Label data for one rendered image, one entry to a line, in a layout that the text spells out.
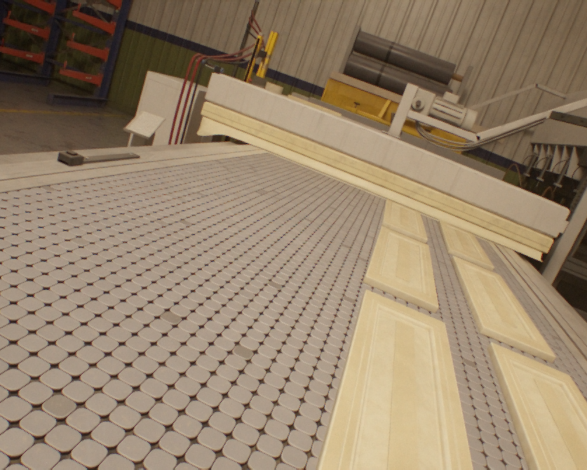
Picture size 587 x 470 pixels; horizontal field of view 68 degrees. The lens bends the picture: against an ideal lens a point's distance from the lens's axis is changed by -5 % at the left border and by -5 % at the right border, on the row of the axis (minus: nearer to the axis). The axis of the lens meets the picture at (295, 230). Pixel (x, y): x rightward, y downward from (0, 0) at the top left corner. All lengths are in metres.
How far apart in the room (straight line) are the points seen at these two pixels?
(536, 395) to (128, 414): 0.73
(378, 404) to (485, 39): 6.70
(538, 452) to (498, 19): 6.71
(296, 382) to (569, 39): 7.01
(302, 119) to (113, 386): 2.32
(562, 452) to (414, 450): 0.29
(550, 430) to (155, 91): 3.18
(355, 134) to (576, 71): 5.08
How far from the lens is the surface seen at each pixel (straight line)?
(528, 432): 0.82
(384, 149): 2.66
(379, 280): 1.13
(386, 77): 6.21
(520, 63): 7.20
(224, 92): 2.88
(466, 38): 7.11
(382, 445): 0.61
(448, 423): 0.71
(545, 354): 1.23
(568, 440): 0.88
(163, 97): 3.48
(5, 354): 0.59
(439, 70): 6.28
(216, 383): 0.60
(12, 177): 1.13
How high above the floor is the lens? 1.23
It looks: 16 degrees down
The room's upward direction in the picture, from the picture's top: 21 degrees clockwise
